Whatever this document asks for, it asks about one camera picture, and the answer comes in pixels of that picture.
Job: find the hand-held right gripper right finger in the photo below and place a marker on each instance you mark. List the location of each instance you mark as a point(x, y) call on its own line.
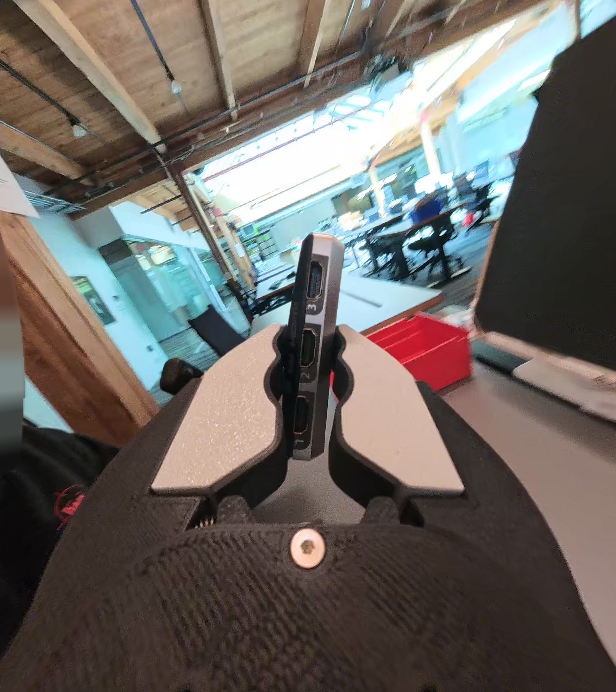
point(389, 427)

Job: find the wooden pillar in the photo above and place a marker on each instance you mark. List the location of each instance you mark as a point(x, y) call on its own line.
point(70, 324)

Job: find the grey desk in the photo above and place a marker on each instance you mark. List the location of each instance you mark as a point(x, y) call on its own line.
point(556, 486)

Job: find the silver black video switch box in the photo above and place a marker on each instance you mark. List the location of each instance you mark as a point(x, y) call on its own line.
point(313, 346)

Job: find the dark framed wall picture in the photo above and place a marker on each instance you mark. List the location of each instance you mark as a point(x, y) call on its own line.
point(93, 300)

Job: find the person in black hoodie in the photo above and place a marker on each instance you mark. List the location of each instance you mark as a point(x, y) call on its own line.
point(11, 567)

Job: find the black backdrop board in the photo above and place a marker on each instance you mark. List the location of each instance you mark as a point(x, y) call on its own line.
point(583, 216)

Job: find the blue storage bin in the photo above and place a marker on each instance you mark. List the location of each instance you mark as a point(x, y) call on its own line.
point(431, 210)

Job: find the row of office tables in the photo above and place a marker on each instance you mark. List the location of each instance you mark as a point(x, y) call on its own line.
point(421, 243)

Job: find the ceiling projector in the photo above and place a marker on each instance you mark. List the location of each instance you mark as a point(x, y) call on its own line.
point(392, 70)

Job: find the red plastic bin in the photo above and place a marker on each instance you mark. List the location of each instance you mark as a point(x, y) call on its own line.
point(427, 351)

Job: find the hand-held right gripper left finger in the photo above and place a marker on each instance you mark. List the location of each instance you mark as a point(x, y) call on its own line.
point(227, 416)

